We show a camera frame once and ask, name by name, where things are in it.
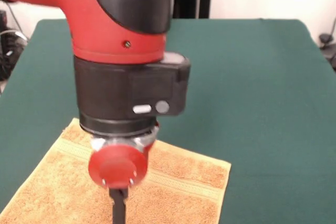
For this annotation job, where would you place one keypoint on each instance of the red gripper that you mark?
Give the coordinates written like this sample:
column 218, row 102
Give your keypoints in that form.
column 118, row 166

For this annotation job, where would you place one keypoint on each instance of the small black adapter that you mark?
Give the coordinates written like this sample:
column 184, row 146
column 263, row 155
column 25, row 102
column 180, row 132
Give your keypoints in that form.
column 325, row 39

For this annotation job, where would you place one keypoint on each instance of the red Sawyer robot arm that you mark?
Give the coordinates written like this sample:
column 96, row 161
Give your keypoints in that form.
column 126, row 64

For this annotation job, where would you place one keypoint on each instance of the black device with red light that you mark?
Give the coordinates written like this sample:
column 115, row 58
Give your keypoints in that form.
column 2, row 19

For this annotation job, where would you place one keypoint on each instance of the orange terry towel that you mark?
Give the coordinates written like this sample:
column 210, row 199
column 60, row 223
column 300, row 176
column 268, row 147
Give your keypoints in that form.
column 183, row 182

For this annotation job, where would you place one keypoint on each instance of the dark green table cloth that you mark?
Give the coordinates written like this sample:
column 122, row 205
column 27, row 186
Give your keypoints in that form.
column 262, row 77

